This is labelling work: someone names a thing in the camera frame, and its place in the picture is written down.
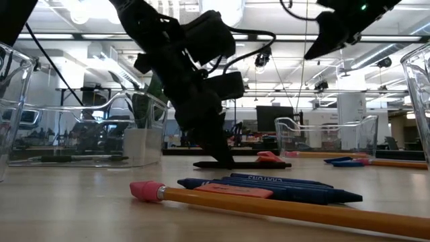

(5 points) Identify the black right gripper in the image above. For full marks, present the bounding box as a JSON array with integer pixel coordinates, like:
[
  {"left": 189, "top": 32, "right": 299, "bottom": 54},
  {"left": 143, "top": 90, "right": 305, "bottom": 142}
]
[{"left": 304, "top": 0, "right": 402, "bottom": 61}]

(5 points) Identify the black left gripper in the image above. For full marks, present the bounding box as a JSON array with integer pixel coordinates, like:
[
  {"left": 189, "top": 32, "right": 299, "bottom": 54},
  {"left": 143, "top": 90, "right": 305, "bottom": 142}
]
[{"left": 134, "top": 50, "right": 235, "bottom": 168}]

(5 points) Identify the black pen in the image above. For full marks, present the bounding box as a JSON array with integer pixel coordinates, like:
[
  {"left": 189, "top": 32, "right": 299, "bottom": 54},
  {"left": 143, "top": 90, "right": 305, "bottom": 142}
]
[
  {"left": 39, "top": 154, "right": 130, "bottom": 163},
  {"left": 193, "top": 160, "right": 292, "bottom": 170}
]

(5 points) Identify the blue crayon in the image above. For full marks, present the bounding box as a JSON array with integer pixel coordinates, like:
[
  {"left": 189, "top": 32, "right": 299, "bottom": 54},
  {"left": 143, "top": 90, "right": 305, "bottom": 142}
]
[
  {"left": 201, "top": 177, "right": 337, "bottom": 194},
  {"left": 230, "top": 172, "right": 335, "bottom": 188},
  {"left": 221, "top": 175, "right": 333, "bottom": 190},
  {"left": 177, "top": 177, "right": 364, "bottom": 206}
]

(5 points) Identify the orange pencil with pink eraser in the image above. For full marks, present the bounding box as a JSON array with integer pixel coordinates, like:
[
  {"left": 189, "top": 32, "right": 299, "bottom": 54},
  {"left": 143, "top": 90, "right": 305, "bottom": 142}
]
[
  {"left": 355, "top": 157, "right": 429, "bottom": 170},
  {"left": 129, "top": 180, "right": 430, "bottom": 240}
]

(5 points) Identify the black monitor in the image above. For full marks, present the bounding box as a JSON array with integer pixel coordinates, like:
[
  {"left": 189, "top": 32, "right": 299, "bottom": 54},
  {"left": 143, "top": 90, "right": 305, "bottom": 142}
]
[{"left": 255, "top": 105, "right": 296, "bottom": 132}]

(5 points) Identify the white plant pot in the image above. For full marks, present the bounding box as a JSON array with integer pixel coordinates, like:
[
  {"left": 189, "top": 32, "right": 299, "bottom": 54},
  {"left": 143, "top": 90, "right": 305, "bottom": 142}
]
[{"left": 123, "top": 126, "right": 166, "bottom": 161}]

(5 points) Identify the green succulent plant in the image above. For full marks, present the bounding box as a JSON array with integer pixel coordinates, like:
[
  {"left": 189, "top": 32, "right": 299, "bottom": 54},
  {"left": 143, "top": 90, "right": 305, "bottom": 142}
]
[{"left": 109, "top": 70, "right": 169, "bottom": 130}]

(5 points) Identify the small clear plastic bin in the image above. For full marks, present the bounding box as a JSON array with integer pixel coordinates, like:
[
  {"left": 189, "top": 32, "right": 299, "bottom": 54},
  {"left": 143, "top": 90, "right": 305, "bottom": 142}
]
[
  {"left": 274, "top": 116, "right": 380, "bottom": 159},
  {"left": 9, "top": 89, "right": 169, "bottom": 168}
]

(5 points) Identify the large clear plastic bin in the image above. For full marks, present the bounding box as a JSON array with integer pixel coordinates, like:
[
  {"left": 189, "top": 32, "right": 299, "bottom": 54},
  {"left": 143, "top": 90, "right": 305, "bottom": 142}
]
[
  {"left": 0, "top": 42, "right": 37, "bottom": 184},
  {"left": 399, "top": 42, "right": 430, "bottom": 165}
]

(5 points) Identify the person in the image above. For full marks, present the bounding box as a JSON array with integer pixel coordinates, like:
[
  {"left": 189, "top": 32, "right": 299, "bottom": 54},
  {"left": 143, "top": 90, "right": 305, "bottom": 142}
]
[{"left": 80, "top": 109, "right": 101, "bottom": 152}]

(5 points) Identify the black right camera cable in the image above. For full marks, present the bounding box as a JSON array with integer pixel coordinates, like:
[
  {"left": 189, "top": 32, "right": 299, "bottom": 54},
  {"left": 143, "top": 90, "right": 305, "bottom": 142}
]
[{"left": 279, "top": 0, "right": 318, "bottom": 22}]

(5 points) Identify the black camera cable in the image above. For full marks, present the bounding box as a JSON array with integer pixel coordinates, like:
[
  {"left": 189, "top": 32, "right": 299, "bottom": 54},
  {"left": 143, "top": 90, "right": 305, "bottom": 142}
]
[
  {"left": 221, "top": 26, "right": 277, "bottom": 75},
  {"left": 279, "top": 0, "right": 318, "bottom": 22}
]

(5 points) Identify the black left camera cable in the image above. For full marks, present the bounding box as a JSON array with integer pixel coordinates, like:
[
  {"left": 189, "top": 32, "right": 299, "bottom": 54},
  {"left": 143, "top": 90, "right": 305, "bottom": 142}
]
[{"left": 221, "top": 26, "right": 277, "bottom": 75}]

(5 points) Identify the silver ventilation duct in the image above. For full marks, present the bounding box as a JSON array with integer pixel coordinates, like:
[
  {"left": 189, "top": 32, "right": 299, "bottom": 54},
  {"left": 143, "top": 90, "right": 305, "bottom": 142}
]
[{"left": 198, "top": 0, "right": 246, "bottom": 28}]

